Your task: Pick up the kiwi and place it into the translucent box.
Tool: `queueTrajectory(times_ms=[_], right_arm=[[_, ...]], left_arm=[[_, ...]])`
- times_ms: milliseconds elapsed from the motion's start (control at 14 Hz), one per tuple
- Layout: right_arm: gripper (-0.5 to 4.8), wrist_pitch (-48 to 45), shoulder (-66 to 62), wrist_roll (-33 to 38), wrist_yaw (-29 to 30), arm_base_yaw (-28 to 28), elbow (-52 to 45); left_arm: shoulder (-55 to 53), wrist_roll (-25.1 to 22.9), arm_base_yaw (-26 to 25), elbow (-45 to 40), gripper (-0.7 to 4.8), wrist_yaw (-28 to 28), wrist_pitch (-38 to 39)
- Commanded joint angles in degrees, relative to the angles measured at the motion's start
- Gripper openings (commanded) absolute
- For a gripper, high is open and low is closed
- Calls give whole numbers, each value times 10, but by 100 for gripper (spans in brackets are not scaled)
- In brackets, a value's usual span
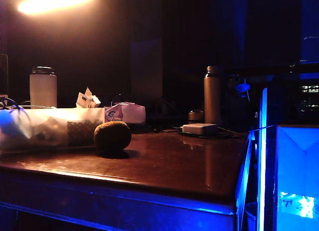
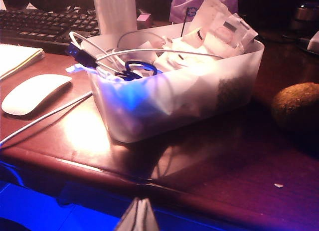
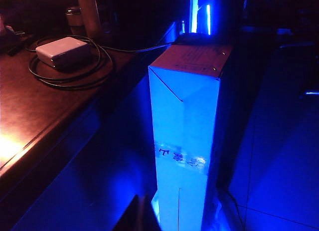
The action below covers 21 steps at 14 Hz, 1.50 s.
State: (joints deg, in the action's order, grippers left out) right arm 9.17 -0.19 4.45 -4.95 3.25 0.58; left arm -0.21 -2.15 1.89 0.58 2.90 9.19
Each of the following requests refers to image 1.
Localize crumpled white paper packets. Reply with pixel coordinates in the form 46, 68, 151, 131
75, 87, 102, 109

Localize translucent plastic box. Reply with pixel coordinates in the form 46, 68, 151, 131
0, 107, 106, 154

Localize white power adapter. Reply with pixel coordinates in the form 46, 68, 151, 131
182, 123, 219, 136

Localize blue lit white box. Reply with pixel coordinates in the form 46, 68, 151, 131
276, 124, 319, 231

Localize brown fuzzy kiwi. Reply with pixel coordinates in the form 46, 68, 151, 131
93, 121, 132, 150

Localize blue cable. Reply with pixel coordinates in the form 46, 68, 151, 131
0, 97, 25, 110

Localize purple tissue pack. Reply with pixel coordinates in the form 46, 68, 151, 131
104, 102, 146, 124

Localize tall brown metal bottle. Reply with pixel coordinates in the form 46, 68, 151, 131
203, 65, 224, 125

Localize small metal cup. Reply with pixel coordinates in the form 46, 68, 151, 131
188, 110, 205, 124

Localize blue lit vertical post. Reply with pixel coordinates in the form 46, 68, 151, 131
256, 87, 268, 231

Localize white jar with dark lid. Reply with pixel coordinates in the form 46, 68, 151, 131
29, 65, 58, 109

